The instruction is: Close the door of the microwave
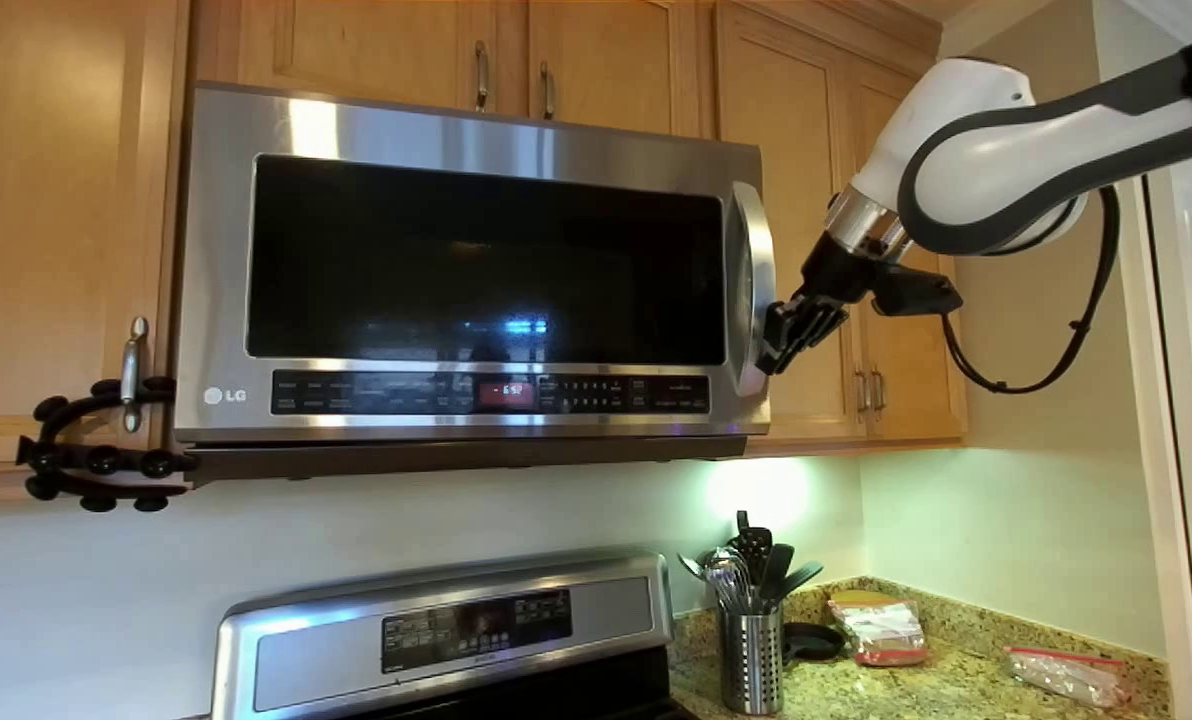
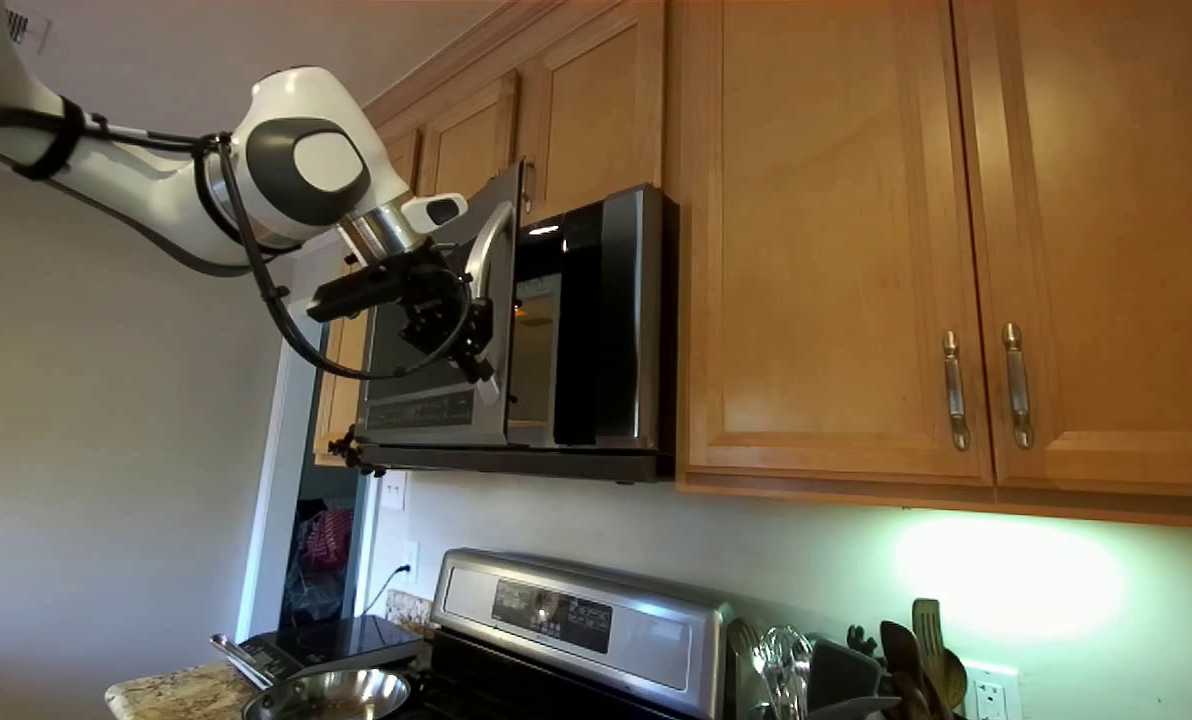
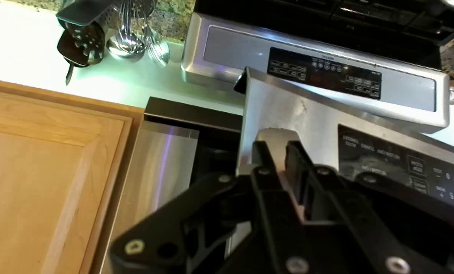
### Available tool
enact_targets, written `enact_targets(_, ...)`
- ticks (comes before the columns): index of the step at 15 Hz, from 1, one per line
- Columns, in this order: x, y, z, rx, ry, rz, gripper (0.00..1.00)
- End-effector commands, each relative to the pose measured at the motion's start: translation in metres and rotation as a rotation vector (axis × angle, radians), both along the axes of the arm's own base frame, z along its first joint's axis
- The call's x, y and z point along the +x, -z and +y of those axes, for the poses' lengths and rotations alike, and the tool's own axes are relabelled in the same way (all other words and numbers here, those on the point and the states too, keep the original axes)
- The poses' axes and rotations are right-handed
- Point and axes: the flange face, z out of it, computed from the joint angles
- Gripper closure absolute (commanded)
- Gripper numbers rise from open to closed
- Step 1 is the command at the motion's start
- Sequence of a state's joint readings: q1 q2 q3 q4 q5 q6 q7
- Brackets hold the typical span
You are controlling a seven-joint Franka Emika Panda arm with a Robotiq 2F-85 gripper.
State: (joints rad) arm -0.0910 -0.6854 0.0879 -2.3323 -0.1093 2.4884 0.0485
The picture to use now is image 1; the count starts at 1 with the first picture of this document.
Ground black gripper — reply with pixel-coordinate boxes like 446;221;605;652
755;231;911;380

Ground stainless steel microwave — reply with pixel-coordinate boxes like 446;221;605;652
174;82;780;453

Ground small wooden cabinet door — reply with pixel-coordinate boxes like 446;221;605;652
187;0;527;119
524;0;708;142

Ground black spatula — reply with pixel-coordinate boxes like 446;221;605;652
733;510;775;580

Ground dark serving spoon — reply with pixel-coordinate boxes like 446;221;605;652
770;557;829;613

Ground shiny metal ladle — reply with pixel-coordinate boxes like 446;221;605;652
676;548;749;616

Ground red and white food package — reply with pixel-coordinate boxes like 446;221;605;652
829;592;933;673

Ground black round dish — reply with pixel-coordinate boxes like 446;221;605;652
780;616;854;670

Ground perforated metal utensil holder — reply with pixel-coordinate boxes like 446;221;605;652
716;604;790;720

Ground clear plastic bag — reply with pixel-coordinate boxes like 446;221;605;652
1010;646;1129;714

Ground stainless steel stove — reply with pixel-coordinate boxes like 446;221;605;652
209;548;682;720

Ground tall wooden cabinet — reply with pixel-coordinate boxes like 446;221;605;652
0;0;195;512

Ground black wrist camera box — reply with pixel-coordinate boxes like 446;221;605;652
873;262;969;320

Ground white door frame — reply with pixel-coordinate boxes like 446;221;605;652
1108;133;1192;720

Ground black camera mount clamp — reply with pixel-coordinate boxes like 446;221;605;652
13;378;214;522

